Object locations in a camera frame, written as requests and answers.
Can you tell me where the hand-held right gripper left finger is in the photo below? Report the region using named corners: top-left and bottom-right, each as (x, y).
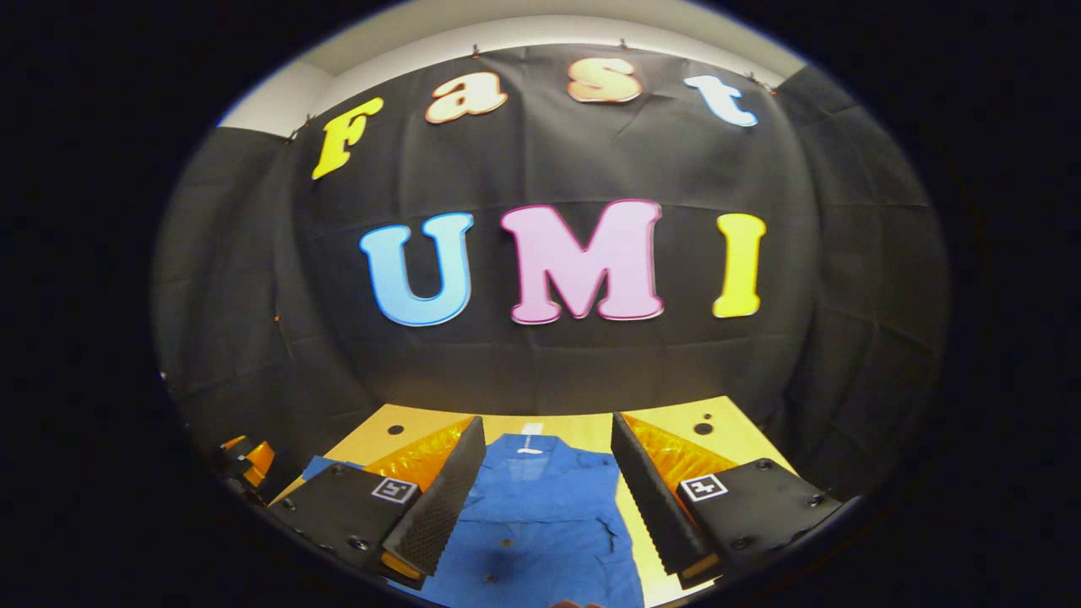
top-left (266, 415), bottom-right (488, 590)

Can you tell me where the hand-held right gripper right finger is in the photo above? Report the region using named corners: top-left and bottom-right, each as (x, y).
top-left (610, 411), bottom-right (845, 584)

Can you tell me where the blue knit cardigan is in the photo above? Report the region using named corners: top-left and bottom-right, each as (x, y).
top-left (300, 433), bottom-right (647, 608)

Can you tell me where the black backdrop cloth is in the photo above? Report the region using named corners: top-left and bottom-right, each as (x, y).
top-left (152, 42), bottom-right (951, 508)

